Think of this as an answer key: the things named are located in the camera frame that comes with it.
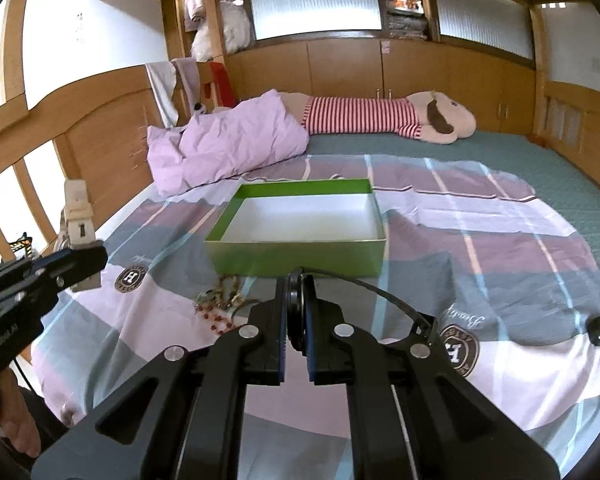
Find plaid bed sheet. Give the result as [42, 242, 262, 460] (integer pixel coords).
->
[31, 155, 600, 474]

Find wooden wall cabinet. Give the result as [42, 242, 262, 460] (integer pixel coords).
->
[225, 38, 535, 136]

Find white stuffed bag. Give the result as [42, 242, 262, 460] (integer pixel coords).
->
[189, 0, 254, 61]

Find left hand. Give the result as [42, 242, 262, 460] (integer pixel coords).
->
[0, 368, 41, 458]

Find stacked books on shelf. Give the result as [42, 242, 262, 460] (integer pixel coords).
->
[385, 0, 428, 40]

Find wooden footboard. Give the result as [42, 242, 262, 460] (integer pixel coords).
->
[530, 2, 600, 188]

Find striped plush doll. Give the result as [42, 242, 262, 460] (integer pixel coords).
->
[282, 90, 477, 145]

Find hanging grey clothes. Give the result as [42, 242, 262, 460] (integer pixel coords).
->
[145, 58, 200, 128]

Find yellow toy excavator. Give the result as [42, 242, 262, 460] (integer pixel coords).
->
[8, 232, 33, 258]

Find white wrist watch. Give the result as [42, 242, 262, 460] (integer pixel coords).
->
[57, 180, 107, 292]

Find green mattress cover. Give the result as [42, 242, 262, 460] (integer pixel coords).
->
[308, 131, 600, 267]

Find wooden headboard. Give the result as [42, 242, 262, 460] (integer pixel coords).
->
[0, 64, 182, 271]

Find green cardboard box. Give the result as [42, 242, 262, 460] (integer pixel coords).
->
[204, 179, 387, 278]

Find red cloth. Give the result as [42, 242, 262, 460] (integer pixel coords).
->
[210, 62, 237, 107]

